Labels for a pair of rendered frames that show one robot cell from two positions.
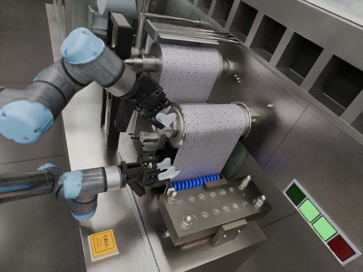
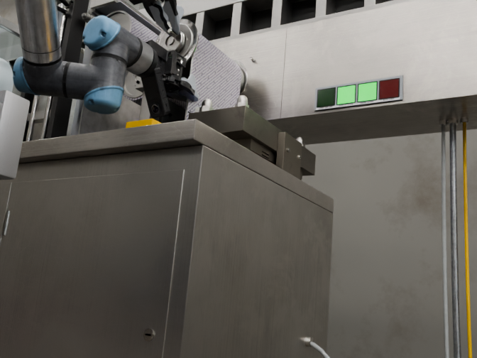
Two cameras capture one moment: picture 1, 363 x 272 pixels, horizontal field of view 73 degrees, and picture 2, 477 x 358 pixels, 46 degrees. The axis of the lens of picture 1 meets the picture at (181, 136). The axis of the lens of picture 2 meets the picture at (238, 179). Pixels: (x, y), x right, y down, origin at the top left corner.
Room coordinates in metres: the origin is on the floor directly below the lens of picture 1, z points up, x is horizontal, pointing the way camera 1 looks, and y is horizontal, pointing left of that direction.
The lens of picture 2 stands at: (-0.71, 0.33, 0.56)
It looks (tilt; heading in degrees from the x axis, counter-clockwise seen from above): 14 degrees up; 339
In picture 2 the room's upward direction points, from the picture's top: 5 degrees clockwise
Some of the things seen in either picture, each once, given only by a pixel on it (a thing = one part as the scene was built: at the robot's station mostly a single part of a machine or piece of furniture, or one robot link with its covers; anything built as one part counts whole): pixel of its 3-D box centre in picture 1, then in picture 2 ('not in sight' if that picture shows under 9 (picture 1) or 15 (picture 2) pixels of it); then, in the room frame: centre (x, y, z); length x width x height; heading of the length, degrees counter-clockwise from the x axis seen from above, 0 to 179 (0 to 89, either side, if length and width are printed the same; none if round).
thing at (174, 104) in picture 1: (174, 125); (175, 44); (0.63, 0.03, 1.25); 0.15 x 0.01 x 0.15; 37
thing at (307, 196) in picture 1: (316, 218); (357, 94); (0.51, -0.46, 1.18); 0.25 x 0.01 x 0.07; 37
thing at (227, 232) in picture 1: (229, 232); (289, 158); (0.52, -0.27, 0.96); 0.10 x 0.03 x 0.11; 127
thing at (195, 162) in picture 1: (201, 163); (214, 106); (0.65, -0.10, 1.11); 0.23 x 0.01 x 0.18; 127
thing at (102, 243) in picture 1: (103, 243); (149, 131); (0.36, 0.12, 0.91); 0.07 x 0.07 x 0.02; 37
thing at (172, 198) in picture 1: (173, 195); (206, 107); (0.52, -0.04, 1.05); 0.04 x 0.04 x 0.04
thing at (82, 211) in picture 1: (80, 199); (97, 84); (0.42, 0.23, 1.01); 0.11 x 0.08 x 0.11; 73
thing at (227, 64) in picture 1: (219, 67); not in sight; (1.01, -0.05, 1.33); 0.07 x 0.07 x 0.07; 37
